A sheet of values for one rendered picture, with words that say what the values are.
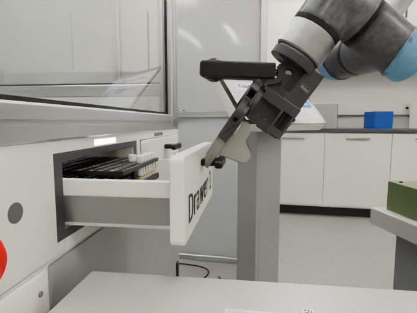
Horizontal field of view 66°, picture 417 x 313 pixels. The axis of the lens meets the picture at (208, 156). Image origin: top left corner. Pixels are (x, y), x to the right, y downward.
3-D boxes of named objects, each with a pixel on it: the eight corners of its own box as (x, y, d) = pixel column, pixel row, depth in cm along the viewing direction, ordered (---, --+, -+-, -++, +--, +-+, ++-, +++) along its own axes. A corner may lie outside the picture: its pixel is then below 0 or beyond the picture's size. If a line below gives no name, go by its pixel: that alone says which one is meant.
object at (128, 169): (158, 160, 62) (158, 157, 62) (123, 176, 45) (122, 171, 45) (149, 160, 62) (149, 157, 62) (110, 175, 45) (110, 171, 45)
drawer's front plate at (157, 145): (177, 170, 100) (177, 135, 99) (149, 189, 72) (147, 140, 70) (172, 170, 100) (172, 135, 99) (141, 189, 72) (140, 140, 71)
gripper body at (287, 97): (276, 143, 46) (329, 72, 45) (228, 109, 47) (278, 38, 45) (272, 140, 54) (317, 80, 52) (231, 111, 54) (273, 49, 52)
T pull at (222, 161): (226, 163, 55) (226, 154, 55) (222, 169, 48) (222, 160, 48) (205, 163, 56) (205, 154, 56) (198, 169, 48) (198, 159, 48)
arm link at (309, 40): (295, 10, 44) (288, 27, 52) (275, 38, 45) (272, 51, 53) (340, 40, 44) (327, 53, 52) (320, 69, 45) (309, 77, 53)
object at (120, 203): (202, 188, 66) (202, 159, 65) (172, 230, 40) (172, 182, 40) (22, 184, 71) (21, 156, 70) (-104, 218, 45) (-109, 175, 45)
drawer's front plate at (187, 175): (212, 194, 67) (212, 141, 66) (184, 248, 39) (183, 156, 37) (203, 194, 67) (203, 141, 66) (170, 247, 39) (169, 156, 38)
